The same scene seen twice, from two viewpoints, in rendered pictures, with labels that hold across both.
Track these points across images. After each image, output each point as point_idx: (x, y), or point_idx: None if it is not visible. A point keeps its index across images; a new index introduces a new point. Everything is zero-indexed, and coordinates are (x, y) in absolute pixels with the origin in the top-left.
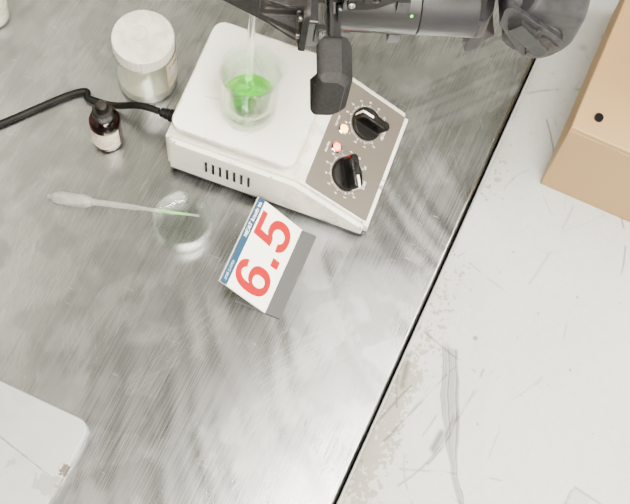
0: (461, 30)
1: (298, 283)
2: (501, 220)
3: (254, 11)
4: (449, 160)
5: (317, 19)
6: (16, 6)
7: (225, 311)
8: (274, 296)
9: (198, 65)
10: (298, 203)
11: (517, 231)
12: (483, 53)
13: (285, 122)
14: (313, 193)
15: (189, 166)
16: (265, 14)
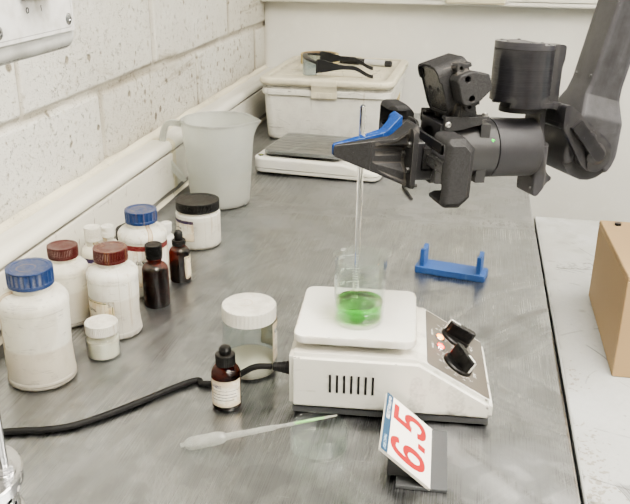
0: (532, 152)
1: (449, 465)
2: (599, 400)
3: (366, 162)
4: (528, 375)
5: (423, 141)
6: (125, 348)
7: (389, 496)
8: (432, 475)
9: (303, 305)
10: (423, 396)
11: (617, 404)
12: (511, 322)
13: (393, 321)
14: (437, 374)
15: (312, 392)
16: (375, 163)
